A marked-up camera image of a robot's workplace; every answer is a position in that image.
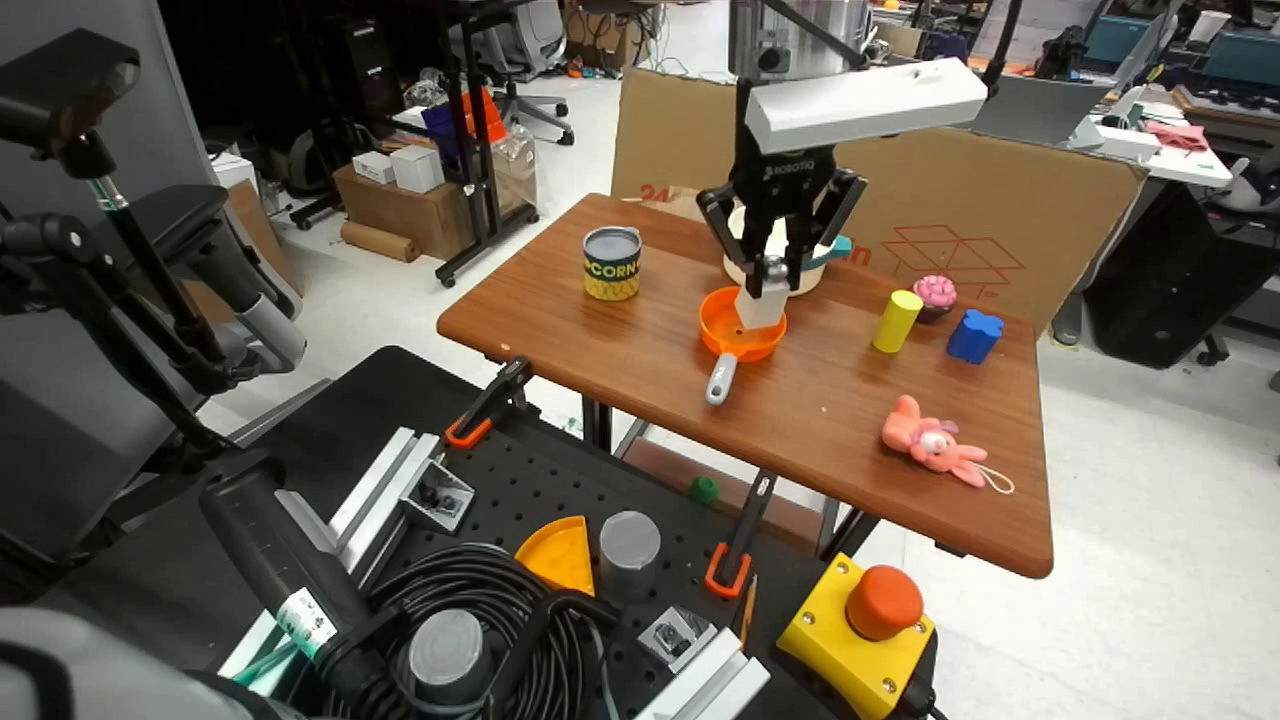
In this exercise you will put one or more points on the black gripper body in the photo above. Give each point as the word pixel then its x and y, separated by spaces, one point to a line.
pixel 784 185

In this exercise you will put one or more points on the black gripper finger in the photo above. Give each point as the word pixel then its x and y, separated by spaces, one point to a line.
pixel 727 235
pixel 820 215

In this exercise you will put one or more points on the white pot teal rim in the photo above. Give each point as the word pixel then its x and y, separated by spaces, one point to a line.
pixel 811 278

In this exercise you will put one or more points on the yellow corn can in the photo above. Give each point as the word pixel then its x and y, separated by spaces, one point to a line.
pixel 615 272

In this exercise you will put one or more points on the yellow cylinder block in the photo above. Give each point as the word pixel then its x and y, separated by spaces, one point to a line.
pixel 899 320

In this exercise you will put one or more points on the pink cupcake toy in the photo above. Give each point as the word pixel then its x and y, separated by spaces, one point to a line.
pixel 939 293

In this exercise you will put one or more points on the brown cardboard sheet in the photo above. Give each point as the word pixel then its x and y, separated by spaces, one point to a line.
pixel 986 201

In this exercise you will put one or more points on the blue cube block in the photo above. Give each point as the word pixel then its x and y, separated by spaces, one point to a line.
pixel 976 337

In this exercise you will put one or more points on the pink plush bunny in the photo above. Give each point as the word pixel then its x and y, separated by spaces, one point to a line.
pixel 925 442

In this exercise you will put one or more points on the green knob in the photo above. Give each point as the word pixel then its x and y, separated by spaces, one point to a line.
pixel 705 493

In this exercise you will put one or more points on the black rolling stand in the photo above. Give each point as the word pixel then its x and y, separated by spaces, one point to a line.
pixel 474 134

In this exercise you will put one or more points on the black perforated workbench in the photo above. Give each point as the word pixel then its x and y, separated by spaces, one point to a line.
pixel 561 482

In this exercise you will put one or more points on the brown cardboard box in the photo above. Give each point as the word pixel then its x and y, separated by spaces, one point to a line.
pixel 412 222

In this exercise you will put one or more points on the small grey cylinder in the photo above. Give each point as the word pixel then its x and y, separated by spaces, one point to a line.
pixel 628 541

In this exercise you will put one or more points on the white box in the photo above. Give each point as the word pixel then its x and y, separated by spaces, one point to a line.
pixel 401 166

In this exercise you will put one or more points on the black office chair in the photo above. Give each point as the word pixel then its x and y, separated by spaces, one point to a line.
pixel 1173 281

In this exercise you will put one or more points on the pink cloth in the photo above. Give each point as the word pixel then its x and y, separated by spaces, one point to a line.
pixel 1177 134

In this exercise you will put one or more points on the orange wedge tray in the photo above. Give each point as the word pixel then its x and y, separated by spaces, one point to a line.
pixel 561 563

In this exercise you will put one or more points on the white desk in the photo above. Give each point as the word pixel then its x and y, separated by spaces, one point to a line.
pixel 1184 166

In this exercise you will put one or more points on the square printed tag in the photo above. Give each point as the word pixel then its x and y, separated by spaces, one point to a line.
pixel 441 497
pixel 678 639

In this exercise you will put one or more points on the silver aluminium extrusion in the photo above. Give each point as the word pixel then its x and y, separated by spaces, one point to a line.
pixel 382 482
pixel 722 683

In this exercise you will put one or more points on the yellow emergency stop box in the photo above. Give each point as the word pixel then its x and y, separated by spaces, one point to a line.
pixel 824 655

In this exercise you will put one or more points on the large grey knob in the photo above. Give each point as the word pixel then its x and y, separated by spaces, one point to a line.
pixel 444 655

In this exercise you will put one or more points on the green white connector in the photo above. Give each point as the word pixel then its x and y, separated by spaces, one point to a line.
pixel 285 635

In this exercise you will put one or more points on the grey table frame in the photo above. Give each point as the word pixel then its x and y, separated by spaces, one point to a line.
pixel 597 426

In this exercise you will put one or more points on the black camera on stand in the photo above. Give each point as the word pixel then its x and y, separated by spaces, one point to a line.
pixel 62 82

